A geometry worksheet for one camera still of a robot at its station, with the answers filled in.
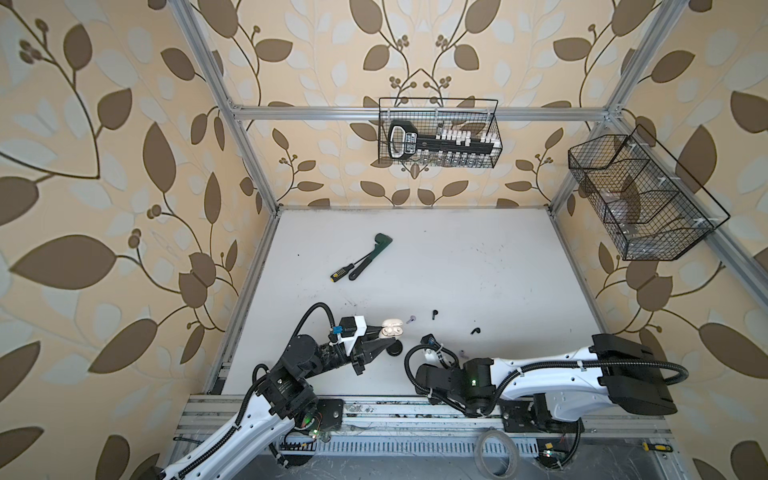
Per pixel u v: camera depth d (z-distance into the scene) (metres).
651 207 0.73
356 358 0.60
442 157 0.87
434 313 0.92
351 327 0.56
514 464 0.67
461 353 0.84
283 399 0.56
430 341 0.71
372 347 0.62
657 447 0.69
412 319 0.91
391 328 0.65
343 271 1.01
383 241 1.09
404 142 0.84
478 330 0.89
